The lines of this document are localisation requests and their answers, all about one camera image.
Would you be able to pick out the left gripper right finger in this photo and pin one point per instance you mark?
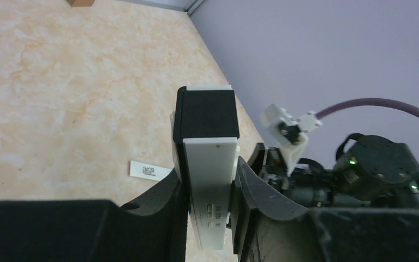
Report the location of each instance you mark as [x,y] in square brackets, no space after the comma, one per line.
[267,226]

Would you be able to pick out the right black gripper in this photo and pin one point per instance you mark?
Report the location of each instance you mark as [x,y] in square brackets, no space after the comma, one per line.
[309,185]

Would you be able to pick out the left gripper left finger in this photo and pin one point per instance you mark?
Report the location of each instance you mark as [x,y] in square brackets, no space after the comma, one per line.
[151,227]

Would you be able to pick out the white remote battery cover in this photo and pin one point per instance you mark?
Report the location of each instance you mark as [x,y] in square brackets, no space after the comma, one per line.
[147,171]

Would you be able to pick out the white remote control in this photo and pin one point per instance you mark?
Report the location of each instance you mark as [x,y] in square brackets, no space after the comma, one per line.
[205,133]

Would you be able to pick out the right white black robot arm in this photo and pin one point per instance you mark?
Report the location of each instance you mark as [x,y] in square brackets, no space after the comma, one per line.
[370,171]

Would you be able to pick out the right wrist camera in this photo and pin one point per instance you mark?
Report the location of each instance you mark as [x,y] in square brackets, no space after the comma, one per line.
[290,132]

